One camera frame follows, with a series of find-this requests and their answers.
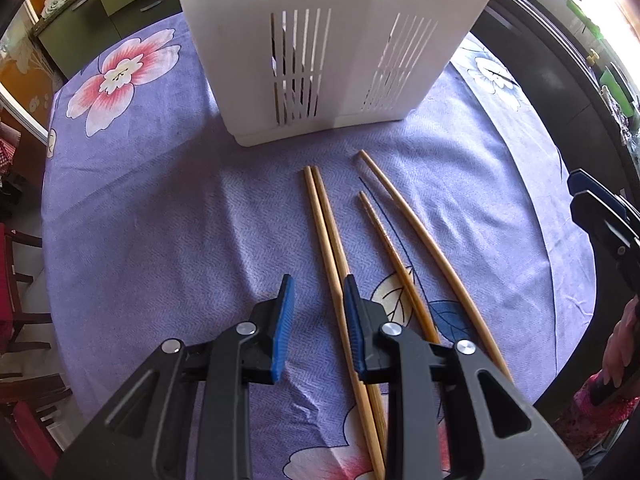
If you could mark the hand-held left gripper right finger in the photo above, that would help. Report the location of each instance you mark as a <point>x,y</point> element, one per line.
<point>352,330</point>

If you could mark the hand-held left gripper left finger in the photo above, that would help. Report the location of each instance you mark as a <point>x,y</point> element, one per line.
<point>282,330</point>

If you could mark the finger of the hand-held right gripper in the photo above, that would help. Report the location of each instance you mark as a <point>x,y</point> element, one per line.
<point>595,187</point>
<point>607,225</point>

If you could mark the white plastic utensil holder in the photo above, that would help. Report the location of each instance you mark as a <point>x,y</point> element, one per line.
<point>240,35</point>

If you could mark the person's right hand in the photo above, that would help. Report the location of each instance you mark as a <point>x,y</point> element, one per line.
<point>620,345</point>

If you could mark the green plastic basin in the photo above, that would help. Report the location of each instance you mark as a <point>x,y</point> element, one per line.
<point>616,85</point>

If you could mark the brass tap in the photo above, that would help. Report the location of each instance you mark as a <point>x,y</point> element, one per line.
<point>593,57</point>

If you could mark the purple floral tablecloth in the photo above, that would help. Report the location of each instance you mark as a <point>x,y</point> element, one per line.
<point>175,235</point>

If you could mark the green plastic tray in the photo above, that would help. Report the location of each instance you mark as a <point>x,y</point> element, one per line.
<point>582,15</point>

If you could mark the green base cabinet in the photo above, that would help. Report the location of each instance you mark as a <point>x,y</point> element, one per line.
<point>75,35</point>

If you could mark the floral sliding glass door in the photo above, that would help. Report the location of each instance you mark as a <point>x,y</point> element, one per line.
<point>20,80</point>

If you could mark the small patterned plastic bag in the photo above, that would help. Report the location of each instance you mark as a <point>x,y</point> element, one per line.
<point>52,6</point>

